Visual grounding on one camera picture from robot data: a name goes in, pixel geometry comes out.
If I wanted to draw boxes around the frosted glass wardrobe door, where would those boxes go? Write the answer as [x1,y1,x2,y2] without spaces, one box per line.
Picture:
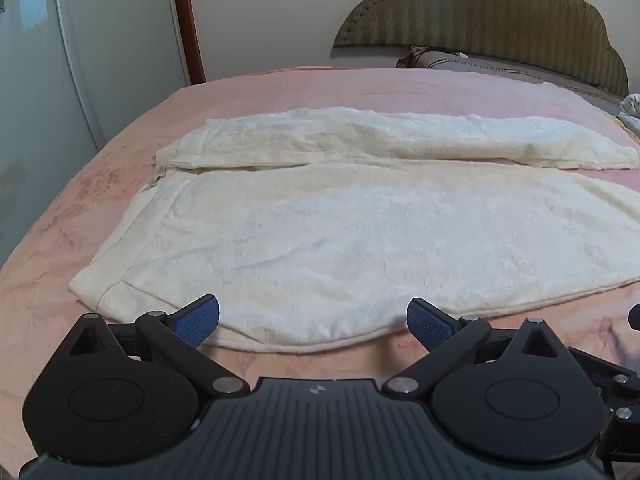
[0,0,193,266]

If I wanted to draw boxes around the crumpled light cloth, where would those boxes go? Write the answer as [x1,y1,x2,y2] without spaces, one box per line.
[616,93,640,142]

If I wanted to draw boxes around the green padded headboard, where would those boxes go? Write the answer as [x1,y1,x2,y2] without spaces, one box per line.
[332,0,630,97]

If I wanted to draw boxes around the cream fleece pants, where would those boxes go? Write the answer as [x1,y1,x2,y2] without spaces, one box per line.
[68,106,640,354]

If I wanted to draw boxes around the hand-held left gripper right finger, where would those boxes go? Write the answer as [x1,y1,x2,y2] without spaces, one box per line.
[381,297,571,401]

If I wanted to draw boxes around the pink bed blanket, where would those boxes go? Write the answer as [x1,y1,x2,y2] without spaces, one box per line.
[0,65,640,476]

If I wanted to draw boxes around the grey patterned pillow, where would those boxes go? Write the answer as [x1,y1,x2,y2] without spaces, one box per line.
[396,45,623,106]

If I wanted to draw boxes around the brown wooden door frame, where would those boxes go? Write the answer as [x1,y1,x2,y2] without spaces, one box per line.
[168,0,207,86]

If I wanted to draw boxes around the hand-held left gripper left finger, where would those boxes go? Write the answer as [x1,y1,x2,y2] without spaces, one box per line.
[65,294,251,401]

